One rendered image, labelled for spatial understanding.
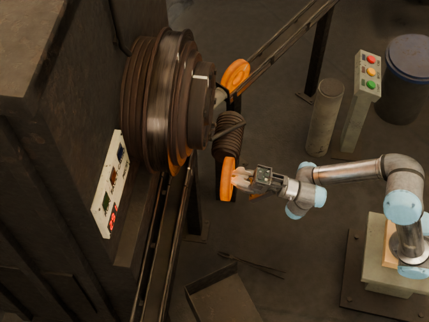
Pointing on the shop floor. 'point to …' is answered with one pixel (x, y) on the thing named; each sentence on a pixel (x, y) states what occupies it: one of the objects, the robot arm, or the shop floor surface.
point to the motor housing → (226, 146)
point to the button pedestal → (357, 110)
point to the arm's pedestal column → (400, 313)
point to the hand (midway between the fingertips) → (227, 176)
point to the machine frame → (69, 161)
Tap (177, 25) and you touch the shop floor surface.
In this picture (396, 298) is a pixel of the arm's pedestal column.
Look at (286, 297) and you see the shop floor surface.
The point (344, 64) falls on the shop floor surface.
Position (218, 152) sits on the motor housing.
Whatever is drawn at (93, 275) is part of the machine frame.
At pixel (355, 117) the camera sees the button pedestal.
